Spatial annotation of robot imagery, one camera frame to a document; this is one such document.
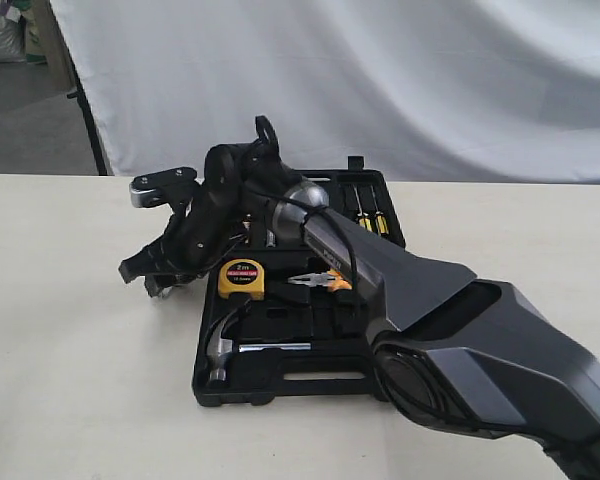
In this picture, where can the claw hammer black grip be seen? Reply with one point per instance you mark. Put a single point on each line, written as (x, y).
(227, 371)

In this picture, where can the black backdrop stand pole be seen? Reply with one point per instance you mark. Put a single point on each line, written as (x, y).
(78, 94)

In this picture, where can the small yellow black screwdriver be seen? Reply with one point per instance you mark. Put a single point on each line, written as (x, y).
(380, 218)

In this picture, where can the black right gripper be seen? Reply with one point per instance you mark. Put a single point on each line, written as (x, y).
(205, 229)

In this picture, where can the white backdrop cloth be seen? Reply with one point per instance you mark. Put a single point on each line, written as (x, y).
(424, 90)

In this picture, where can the yellow tape measure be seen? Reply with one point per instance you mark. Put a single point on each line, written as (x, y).
(241, 276)

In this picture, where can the cardboard box in background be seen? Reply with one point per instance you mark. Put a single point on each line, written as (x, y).
(34, 51)

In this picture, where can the black plastic tool case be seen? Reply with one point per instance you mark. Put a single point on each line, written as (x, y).
(288, 313)

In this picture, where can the clear voltage tester screwdriver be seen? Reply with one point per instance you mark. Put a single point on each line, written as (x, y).
(270, 240)

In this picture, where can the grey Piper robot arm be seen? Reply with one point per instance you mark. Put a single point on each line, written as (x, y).
(454, 353)

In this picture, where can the orange handled pliers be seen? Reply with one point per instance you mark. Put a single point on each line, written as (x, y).
(330, 280)

